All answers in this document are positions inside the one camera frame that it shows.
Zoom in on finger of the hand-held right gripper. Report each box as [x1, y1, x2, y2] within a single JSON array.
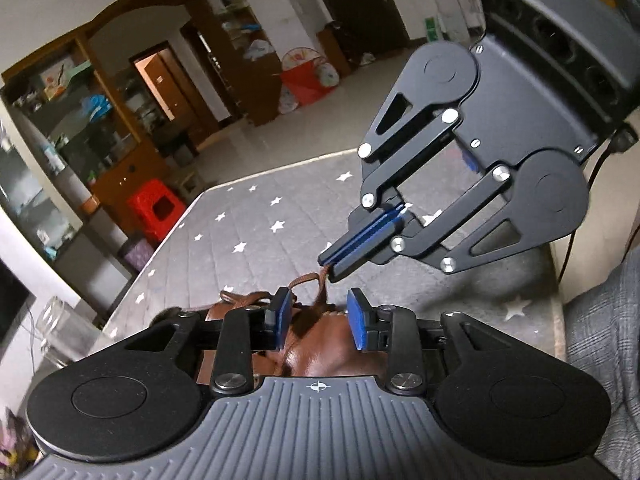
[[317, 87, 463, 265], [327, 165, 549, 283]]

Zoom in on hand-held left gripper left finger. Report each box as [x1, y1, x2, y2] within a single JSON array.
[[107, 286, 293, 396]]

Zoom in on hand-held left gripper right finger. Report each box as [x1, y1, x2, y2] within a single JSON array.
[[346, 287, 544, 394]]

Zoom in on brown leather shoe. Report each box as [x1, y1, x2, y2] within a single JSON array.
[[197, 285, 391, 386]]

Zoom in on brown shoelace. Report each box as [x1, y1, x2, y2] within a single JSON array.
[[219, 266, 335, 318]]

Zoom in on grey star-printed table cover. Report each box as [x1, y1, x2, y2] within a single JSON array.
[[102, 150, 566, 361]]

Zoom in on white water dispenser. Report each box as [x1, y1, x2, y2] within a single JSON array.
[[422, 0, 483, 45]]

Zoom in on red plastic bag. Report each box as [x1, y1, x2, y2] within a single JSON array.
[[277, 62, 337, 107]]

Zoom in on purple storage box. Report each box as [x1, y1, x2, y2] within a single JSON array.
[[122, 239, 153, 273]]

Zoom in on red plastic stool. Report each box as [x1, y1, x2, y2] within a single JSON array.
[[126, 178, 188, 241]]

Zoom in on dark wooden door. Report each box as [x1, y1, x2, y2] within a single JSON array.
[[302, 0, 411, 48]]

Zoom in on wooden bookcase cabinet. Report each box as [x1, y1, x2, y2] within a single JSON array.
[[185, 0, 283, 127]]

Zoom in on dark wooden display cabinet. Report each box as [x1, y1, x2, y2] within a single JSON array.
[[0, 35, 173, 211]]

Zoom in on clear glass mug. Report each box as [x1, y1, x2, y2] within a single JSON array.
[[30, 296, 103, 368]]

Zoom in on person's grey plaid trousers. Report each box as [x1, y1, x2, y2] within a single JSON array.
[[562, 255, 640, 480]]

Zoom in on brown wooden door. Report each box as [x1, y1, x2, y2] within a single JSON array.
[[135, 52, 176, 121]]

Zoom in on tall glass shelf cabinet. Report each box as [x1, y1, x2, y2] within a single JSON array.
[[0, 110, 86, 261]]

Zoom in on floral printed cloth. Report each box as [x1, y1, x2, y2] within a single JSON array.
[[0, 410, 41, 480]]

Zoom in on black cable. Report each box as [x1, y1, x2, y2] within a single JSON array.
[[552, 125, 640, 286]]

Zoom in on black wall television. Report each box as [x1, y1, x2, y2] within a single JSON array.
[[0, 260, 36, 343]]

